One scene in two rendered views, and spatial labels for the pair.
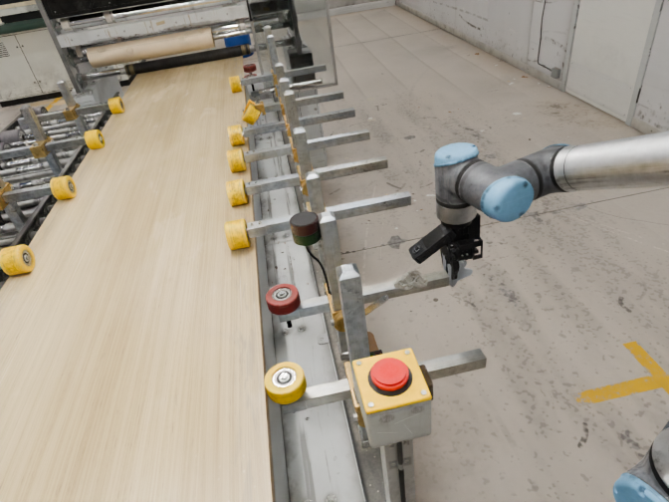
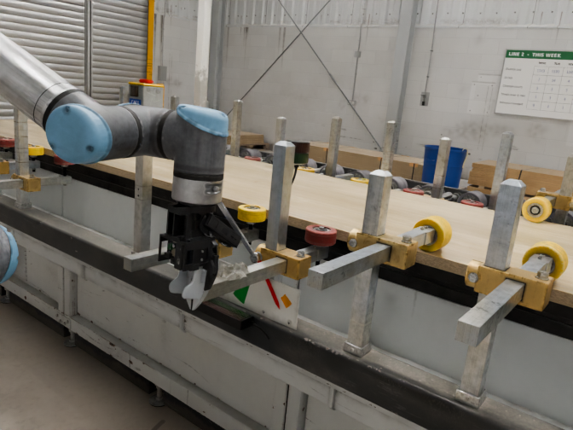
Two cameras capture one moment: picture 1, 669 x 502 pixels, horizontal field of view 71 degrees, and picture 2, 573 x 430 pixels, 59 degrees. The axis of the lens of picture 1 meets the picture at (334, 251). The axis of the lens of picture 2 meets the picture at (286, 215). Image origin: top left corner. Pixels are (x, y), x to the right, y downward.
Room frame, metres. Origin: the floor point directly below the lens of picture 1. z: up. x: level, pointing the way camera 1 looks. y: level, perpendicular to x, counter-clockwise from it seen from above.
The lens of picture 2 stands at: (1.62, -0.86, 1.24)
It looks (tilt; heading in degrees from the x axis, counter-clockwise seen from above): 14 degrees down; 131
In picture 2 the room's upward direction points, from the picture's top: 5 degrees clockwise
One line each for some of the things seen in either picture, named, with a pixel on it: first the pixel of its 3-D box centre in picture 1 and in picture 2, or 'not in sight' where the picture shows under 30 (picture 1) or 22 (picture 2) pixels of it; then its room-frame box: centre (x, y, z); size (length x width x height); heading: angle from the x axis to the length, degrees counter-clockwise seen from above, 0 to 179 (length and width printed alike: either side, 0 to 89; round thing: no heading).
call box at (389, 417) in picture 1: (391, 398); (146, 97); (0.32, -0.04, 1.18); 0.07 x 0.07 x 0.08; 5
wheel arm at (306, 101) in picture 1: (304, 101); not in sight; (2.12, 0.03, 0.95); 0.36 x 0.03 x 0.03; 95
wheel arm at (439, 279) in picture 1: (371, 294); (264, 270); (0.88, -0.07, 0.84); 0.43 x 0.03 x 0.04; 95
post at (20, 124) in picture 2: not in sight; (21, 154); (-0.42, -0.10, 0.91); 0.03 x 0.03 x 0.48; 5
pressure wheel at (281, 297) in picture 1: (286, 310); (319, 248); (0.86, 0.14, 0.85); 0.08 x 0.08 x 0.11
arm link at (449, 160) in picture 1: (456, 174); (199, 142); (0.89, -0.29, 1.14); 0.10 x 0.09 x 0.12; 22
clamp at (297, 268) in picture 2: (338, 306); (282, 259); (0.85, 0.01, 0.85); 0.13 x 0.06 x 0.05; 5
